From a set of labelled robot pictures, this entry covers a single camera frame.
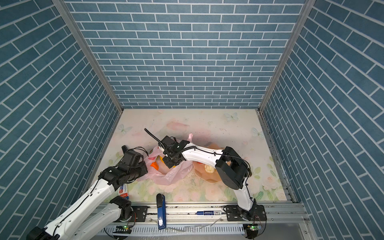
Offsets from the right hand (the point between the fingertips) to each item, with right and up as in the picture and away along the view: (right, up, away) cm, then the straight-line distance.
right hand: (166, 160), depth 85 cm
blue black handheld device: (-1, -18, -9) cm, 20 cm away
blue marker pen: (+24, -23, -12) cm, 36 cm away
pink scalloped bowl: (+24, -7, -1) cm, 25 cm away
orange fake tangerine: (-7, -3, +1) cm, 8 cm away
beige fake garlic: (+25, -4, -2) cm, 25 cm away
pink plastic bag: (-3, -6, -5) cm, 8 cm away
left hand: (-9, -3, -4) cm, 11 cm away
